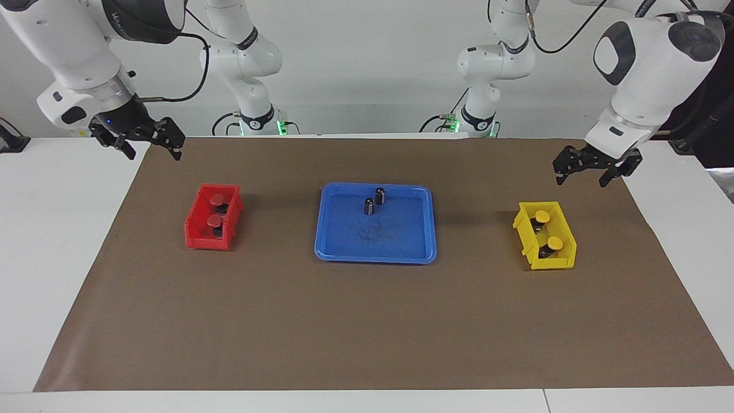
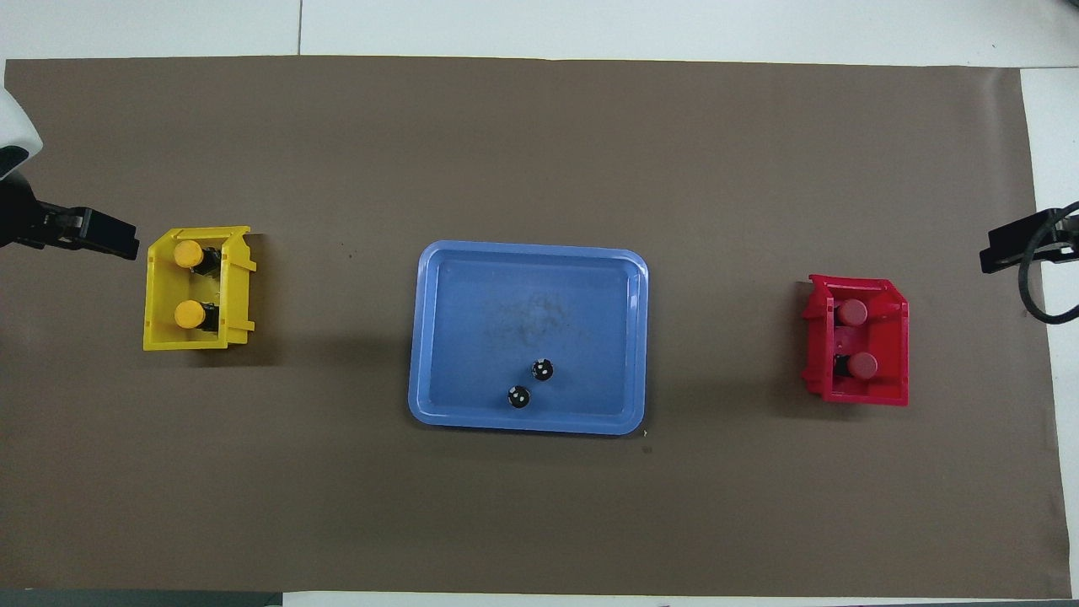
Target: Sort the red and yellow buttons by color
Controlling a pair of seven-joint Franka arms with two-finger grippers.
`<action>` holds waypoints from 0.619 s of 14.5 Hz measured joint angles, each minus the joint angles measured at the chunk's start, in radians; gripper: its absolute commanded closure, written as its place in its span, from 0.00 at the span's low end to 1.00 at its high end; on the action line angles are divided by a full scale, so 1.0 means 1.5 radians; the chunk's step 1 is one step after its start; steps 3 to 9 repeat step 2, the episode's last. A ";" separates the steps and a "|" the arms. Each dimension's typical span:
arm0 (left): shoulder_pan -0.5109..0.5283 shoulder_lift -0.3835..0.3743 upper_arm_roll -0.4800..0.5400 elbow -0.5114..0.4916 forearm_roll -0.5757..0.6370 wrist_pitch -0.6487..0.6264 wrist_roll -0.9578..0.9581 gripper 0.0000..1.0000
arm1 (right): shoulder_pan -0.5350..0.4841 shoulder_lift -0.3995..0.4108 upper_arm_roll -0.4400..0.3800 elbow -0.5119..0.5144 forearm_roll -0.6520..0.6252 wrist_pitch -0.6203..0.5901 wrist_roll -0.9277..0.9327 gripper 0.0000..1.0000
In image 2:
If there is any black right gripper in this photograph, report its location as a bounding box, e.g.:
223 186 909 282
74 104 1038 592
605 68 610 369
980 207 1079 275

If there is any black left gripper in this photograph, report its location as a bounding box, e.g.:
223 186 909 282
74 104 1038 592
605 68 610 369
0 177 141 261

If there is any yellow push button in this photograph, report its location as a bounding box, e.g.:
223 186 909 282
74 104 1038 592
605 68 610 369
173 239 222 275
174 299 222 331

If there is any yellow plastic bin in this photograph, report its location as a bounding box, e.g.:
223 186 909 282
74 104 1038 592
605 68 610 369
142 225 257 352

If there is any red plastic bin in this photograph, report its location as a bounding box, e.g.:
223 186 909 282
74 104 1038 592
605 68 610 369
801 274 911 407

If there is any blue plastic tray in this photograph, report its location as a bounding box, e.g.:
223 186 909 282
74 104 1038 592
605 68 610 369
408 240 650 437

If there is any brown table mat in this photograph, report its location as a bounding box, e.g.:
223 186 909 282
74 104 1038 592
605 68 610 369
0 56 1071 598

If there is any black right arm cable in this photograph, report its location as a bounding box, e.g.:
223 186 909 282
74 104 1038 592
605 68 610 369
1017 201 1079 326

